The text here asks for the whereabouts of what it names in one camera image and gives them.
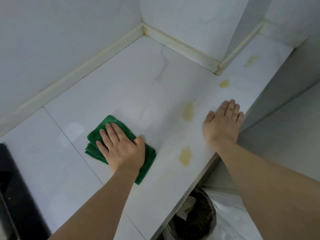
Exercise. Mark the person's left forearm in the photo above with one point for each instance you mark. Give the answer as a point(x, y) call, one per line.
point(100, 207)

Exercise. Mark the person's right little finger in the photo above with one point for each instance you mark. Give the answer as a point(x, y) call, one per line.
point(240, 117)

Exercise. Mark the black cooktop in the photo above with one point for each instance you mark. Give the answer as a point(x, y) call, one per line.
point(20, 197)

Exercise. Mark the green cleaning cloth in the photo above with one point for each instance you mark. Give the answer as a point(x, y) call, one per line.
point(146, 159)

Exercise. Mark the person's left hand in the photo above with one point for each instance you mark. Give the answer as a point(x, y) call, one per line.
point(122, 152)

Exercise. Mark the person's right thumb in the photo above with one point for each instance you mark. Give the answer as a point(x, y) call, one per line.
point(209, 118)

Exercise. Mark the round metal trash bin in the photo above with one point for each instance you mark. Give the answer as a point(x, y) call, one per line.
point(195, 217)

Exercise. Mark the person's left middle finger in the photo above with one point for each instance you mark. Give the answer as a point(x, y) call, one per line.
point(110, 133)

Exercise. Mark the person's left little finger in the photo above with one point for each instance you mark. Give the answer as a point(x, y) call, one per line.
point(101, 149)

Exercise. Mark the person's left thumb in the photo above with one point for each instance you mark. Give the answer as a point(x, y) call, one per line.
point(140, 142)

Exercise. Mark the person's right forearm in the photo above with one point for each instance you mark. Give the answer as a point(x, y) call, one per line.
point(265, 187)

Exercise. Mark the person's right middle finger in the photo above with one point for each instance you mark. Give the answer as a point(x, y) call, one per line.
point(230, 107)

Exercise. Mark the person's right hand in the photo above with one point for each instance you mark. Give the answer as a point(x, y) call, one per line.
point(222, 127)

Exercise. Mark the white plastic bag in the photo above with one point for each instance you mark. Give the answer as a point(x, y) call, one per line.
point(232, 217)

